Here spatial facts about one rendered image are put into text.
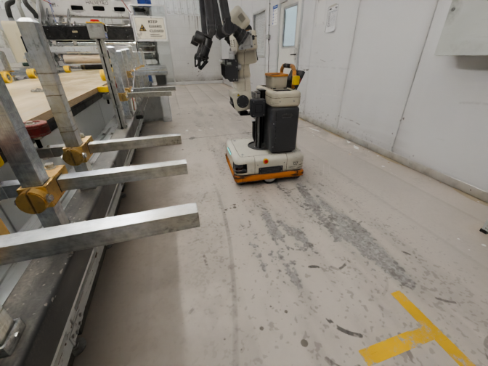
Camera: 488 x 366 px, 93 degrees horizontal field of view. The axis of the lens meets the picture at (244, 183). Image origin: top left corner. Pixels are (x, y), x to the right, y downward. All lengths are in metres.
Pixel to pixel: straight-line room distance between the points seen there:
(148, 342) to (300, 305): 0.70
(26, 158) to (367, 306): 1.38
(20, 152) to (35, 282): 0.25
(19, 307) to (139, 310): 0.84
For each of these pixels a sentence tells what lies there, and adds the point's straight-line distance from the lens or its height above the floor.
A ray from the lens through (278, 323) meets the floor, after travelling 1.25.
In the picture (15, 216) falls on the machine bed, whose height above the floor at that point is 0.66.
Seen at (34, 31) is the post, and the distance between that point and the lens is 0.82.
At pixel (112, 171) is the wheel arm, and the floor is 0.83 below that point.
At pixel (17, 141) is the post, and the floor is 0.94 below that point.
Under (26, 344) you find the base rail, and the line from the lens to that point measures 0.53.
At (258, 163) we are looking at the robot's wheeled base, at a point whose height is 0.23.
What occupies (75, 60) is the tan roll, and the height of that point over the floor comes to 1.03.
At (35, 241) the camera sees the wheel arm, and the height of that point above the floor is 0.86.
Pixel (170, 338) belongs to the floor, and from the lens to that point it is 1.26.
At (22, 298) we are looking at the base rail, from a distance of 0.60.
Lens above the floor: 1.07
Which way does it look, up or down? 29 degrees down
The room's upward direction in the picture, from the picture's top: 1 degrees counter-clockwise
